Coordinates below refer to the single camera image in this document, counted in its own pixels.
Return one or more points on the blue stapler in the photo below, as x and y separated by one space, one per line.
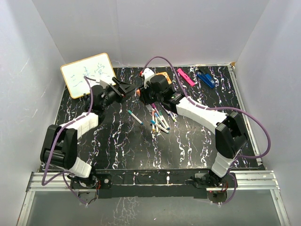
206 78

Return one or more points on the pink utility knife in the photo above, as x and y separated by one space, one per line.
186 77

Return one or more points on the small whiteboard with writing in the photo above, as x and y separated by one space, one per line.
81 75

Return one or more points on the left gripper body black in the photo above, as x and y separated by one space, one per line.
113 95

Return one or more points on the light blue cap marker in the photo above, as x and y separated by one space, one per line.
160 127

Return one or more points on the black mounting base bar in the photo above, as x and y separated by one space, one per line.
153 183

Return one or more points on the purple cap marker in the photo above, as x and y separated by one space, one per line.
154 106

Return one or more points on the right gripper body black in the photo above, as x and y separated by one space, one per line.
149 95

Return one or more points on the teal cap white marker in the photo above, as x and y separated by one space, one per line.
135 117

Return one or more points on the orange spiral notebook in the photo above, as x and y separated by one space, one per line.
166 76

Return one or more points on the orange highlighter marker body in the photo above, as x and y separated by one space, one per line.
138 92

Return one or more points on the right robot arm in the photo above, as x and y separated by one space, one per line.
229 129

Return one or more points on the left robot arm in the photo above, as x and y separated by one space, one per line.
60 144

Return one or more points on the aluminium frame rail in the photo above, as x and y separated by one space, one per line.
246 180

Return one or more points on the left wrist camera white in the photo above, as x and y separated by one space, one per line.
106 82

